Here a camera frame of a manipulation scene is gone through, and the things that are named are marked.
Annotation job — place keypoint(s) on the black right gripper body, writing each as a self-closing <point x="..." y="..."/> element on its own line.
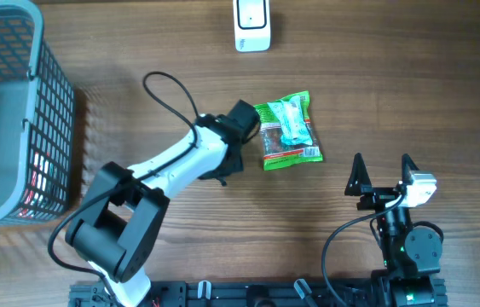
<point x="377" y="199"/>

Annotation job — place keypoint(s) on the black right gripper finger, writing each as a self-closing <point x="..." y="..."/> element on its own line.
<point x="408" y="168"/>
<point x="359" y="182"/>

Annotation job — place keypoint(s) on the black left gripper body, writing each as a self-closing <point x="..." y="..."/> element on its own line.
<point x="227" y="169"/>

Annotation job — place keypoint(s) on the green snack bag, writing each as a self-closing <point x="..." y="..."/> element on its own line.
<point x="276" y="154"/>

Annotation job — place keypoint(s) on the teal white tissue pack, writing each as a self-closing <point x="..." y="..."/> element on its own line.
<point x="290" y="115"/>

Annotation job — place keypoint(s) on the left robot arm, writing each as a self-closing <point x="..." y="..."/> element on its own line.
<point x="115" y="228"/>

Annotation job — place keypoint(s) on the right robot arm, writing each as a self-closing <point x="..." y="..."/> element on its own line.
<point x="411" y="250"/>

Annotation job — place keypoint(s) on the white barcode scanner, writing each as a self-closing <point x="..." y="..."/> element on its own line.
<point x="252" y="25"/>

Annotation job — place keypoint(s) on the grey plastic shopping basket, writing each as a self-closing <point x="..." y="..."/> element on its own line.
<point x="37" y="113"/>

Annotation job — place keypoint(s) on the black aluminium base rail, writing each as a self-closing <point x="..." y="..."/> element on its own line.
<point x="354" y="292"/>

